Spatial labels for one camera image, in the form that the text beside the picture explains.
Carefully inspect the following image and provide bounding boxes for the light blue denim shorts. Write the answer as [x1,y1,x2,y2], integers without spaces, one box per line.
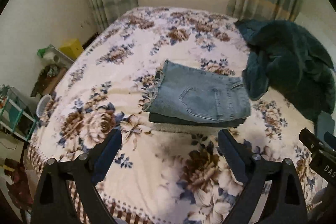
[141,60,251,124]

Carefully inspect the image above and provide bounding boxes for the blue folded jeans right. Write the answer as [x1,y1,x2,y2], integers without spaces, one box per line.
[315,111,335,143]

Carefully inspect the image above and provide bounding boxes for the green white shelf rack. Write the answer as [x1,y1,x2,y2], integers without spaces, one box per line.
[1,85,38,142]

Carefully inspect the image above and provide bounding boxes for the clear plastic cup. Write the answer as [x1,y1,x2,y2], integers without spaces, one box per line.
[36,94,52,118]

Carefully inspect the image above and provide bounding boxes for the dark green plush blanket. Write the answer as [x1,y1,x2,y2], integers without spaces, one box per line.
[235,19,335,122]

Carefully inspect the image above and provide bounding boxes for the wooden bedside stand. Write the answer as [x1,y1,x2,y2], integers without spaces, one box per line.
[30,64,67,98]

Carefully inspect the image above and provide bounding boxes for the dark blue folded jeans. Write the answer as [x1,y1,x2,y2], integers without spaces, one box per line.
[148,69,247,128]

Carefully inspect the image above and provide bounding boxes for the yellow box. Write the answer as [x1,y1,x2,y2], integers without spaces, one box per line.
[59,39,84,60]

